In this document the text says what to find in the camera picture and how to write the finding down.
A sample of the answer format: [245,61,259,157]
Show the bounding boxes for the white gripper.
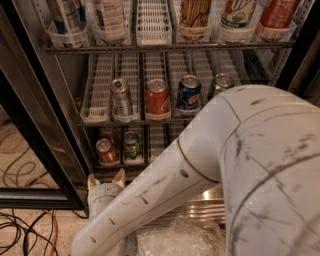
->
[87,168,126,218]

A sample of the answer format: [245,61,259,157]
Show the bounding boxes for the red coke can bottom front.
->
[96,138,119,165]

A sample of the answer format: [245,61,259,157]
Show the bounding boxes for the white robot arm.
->
[71,85,320,256]

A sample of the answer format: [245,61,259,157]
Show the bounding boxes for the red can bottom rear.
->
[99,127,117,145]

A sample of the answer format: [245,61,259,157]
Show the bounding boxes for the green can bottom shelf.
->
[124,131,142,163]

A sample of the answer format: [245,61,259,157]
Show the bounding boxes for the green can shelf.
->
[124,131,142,163]
[207,73,234,101]

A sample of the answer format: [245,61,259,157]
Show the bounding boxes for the left glass fridge door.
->
[0,0,89,210]

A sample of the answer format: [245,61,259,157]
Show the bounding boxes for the glass fridge door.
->
[275,0,320,103]
[0,0,89,210]

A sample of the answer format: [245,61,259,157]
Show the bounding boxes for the empty white tray bottom shelf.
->
[148,124,169,162]

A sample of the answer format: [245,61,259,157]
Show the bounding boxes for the silver can middle shelf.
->
[111,78,133,116]

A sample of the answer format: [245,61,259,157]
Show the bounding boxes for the red coke can middle shelf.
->
[147,79,169,115]

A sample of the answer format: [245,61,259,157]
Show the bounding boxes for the stainless steel fridge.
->
[1,0,320,234]

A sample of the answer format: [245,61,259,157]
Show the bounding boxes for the blue pepsi can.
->
[176,74,201,115]

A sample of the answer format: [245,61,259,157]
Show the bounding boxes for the green can middle shelf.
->
[207,73,234,101]

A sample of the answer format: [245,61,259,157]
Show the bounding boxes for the blue white tall can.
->
[46,0,86,34]

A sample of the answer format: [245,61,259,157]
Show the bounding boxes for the gold tall can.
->
[178,0,212,41]

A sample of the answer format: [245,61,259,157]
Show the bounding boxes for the white green tall can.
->
[221,0,257,29]

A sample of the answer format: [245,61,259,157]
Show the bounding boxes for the right glass fridge door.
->
[275,0,320,103]

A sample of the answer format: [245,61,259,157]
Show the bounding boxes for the red tall can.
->
[260,0,301,29]

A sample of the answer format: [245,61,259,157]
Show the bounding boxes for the empty white tray middle left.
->
[80,54,114,124]

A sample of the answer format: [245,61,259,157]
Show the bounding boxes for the clear plastic bag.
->
[137,216,227,256]

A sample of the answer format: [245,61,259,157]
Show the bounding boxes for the orange cable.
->
[42,209,60,256]

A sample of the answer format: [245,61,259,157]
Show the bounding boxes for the black cables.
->
[0,209,88,256]

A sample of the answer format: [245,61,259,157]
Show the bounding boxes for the top wire shelf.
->
[44,41,295,55]

